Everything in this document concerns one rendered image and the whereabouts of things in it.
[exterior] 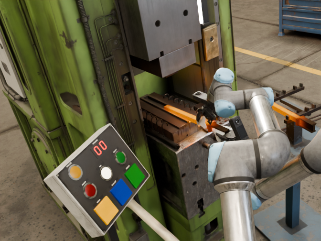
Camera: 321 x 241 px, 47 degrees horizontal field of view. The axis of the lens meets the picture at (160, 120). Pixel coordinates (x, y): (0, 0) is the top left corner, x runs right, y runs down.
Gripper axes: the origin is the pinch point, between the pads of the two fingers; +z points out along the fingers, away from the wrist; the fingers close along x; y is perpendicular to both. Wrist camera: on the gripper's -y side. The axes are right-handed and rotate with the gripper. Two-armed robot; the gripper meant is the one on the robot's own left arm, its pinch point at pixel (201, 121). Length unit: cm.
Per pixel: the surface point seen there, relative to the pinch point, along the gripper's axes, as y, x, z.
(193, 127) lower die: -3.3, 0.7, 9.5
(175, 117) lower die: -13.1, -3.1, 9.8
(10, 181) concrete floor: -120, -74, 182
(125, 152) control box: -1.6, -42.4, -7.8
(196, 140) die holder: 3.2, -3.3, 9.5
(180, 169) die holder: 8.5, -15.4, 18.5
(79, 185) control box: 5, -67, -15
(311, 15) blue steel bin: -114, 341, 141
